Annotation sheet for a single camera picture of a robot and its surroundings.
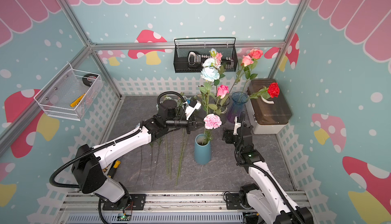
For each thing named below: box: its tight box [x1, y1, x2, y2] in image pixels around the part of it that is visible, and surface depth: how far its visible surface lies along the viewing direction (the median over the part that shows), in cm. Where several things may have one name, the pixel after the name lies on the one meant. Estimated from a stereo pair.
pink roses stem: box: [228, 58, 258, 98], surface depth 89 cm
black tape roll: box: [81, 73, 99, 87], surface depth 82 cm
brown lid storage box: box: [246, 78, 293, 135], surface depth 94 cm
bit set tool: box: [187, 50, 234, 69], surface depth 91 cm
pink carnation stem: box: [202, 113, 222, 146], surface depth 64 cm
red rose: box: [248, 82, 281, 100], surface depth 78 cm
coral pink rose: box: [244, 48, 264, 92], surface depth 85 cm
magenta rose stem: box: [213, 84, 230, 115], surface depth 64 cm
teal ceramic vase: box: [193, 133, 211, 165], surface depth 76 cm
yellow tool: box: [69, 93, 86, 108], surface depth 72 cm
